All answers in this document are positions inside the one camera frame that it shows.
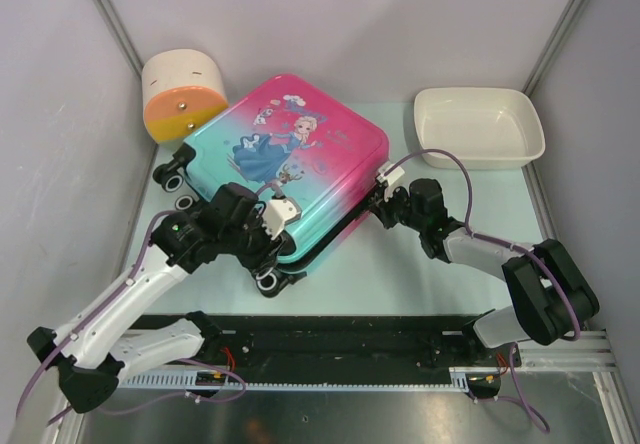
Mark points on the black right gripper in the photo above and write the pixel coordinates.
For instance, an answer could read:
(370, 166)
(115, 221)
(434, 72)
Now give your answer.
(381, 207)

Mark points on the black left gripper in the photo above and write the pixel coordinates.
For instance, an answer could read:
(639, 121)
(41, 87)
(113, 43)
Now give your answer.
(266, 255)

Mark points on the pink and teal kids suitcase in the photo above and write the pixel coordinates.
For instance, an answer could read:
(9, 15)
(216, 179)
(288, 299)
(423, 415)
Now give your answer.
(286, 135)

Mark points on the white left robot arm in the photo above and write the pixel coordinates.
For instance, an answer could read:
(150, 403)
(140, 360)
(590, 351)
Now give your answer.
(90, 353)

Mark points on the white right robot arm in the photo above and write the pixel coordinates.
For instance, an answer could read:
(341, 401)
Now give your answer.
(550, 297)

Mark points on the white rectangular plastic basin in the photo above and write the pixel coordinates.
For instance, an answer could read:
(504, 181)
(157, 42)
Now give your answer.
(485, 128)

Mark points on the cream and orange drawer box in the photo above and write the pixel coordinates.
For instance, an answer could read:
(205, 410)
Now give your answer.
(182, 89)

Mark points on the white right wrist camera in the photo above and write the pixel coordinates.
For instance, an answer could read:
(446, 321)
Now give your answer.
(390, 174)

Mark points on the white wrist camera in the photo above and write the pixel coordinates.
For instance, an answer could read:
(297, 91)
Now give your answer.
(390, 174)
(277, 214)

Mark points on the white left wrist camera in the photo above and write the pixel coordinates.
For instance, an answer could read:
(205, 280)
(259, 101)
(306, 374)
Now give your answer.
(277, 214)

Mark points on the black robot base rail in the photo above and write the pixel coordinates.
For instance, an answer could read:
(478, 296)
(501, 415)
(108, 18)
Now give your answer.
(436, 340)

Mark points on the white slotted cable duct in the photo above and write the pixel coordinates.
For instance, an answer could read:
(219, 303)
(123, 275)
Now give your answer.
(184, 378)

